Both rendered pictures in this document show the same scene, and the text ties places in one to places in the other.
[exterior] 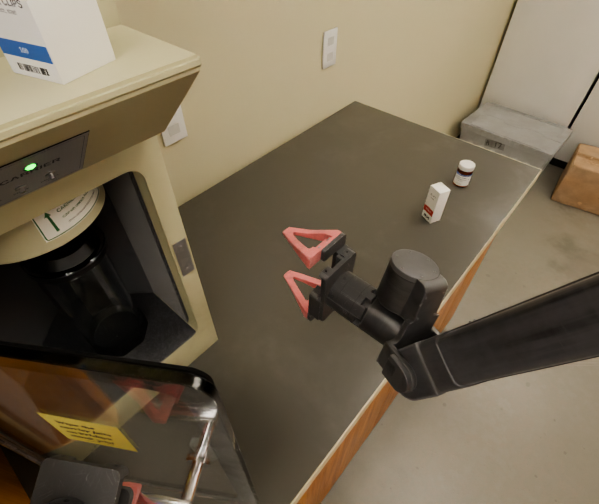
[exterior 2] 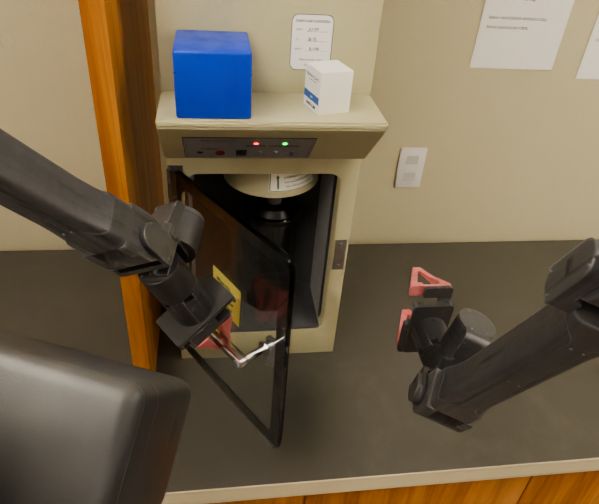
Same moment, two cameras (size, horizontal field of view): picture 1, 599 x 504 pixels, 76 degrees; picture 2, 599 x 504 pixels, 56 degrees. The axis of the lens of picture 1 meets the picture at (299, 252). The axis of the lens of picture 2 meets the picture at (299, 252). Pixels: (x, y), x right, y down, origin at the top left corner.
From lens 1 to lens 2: 49 cm
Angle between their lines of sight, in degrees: 31
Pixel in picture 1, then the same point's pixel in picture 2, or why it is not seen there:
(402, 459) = not seen: outside the picture
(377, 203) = not seen: hidden behind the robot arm
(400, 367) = (418, 380)
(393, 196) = not seen: outside the picture
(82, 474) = (218, 288)
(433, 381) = (431, 396)
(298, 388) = (366, 423)
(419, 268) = (476, 325)
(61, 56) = (323, 103)
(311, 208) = (498, 308)
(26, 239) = (261, 184)
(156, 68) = (361, 122)
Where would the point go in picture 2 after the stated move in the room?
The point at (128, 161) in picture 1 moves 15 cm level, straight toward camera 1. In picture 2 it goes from (336, 168) to (317, 212)
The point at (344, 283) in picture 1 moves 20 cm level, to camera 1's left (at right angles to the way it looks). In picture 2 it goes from (430, 322) to (330, 266)
